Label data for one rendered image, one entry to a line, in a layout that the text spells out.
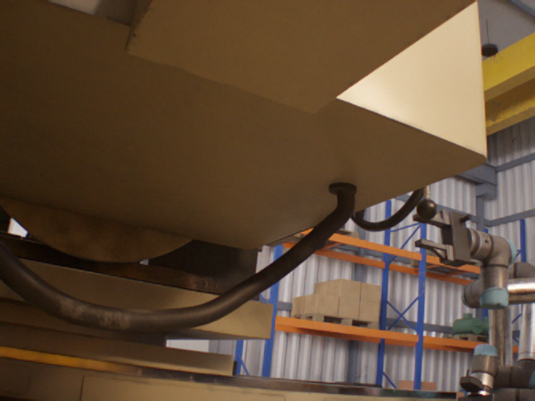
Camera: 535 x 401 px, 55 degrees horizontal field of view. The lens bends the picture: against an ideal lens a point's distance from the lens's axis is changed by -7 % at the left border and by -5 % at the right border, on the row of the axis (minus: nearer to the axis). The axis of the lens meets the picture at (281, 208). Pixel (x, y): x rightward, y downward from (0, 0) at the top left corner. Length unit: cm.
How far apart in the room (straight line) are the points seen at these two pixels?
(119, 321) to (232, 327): 88
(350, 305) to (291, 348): 150
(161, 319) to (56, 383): 91
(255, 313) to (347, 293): 716
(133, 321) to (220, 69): 30
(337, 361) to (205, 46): 967
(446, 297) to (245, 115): 1126
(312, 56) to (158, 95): 23
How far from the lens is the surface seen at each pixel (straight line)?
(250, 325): 150
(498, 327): 208
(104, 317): 61
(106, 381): 156
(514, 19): 1140
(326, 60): 47
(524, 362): 190
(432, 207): 85
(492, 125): 1122
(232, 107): 63
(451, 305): 1194
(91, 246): 124
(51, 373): 155
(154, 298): 141
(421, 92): 68
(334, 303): 849
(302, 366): 966
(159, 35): 47
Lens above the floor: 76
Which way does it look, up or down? 17 degrees up
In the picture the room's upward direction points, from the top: 6 degrees clockwise
